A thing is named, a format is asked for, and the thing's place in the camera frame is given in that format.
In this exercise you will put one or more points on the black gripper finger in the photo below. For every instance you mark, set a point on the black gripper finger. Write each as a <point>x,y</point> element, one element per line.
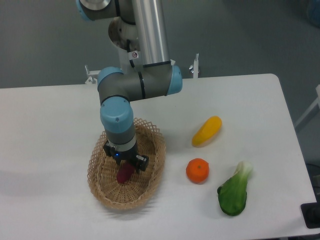
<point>111,152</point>
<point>142,162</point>

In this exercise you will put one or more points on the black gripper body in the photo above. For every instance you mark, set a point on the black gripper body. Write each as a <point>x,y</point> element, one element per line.
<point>128,155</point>

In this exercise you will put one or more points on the purple sweet potato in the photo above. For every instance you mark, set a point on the purple sweet potato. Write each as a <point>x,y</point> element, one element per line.
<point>124,173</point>

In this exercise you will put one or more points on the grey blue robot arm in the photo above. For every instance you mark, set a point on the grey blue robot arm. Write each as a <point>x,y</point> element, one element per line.
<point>117,91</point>

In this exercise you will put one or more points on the woven wicker basket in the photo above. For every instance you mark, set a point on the woven wicker basket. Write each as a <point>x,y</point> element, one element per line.
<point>134,193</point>

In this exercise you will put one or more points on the orange tangerine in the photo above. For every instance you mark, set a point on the orange tangerine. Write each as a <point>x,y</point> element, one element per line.
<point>197,170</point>

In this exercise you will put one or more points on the yellow mango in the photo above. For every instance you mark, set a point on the yellow mango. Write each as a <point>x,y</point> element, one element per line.
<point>207,131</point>

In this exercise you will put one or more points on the green bok choy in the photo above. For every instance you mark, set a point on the green bok choy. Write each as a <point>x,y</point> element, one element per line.
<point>232,194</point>

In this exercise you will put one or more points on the black device at table edge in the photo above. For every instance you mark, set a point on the black device at table edge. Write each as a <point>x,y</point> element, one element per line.
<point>311,214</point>

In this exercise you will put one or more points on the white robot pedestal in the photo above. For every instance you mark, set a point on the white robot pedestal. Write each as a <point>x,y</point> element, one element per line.
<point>143,53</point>

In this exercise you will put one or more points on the white frame at right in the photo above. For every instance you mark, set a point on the white frame at right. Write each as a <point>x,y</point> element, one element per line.
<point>309,113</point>

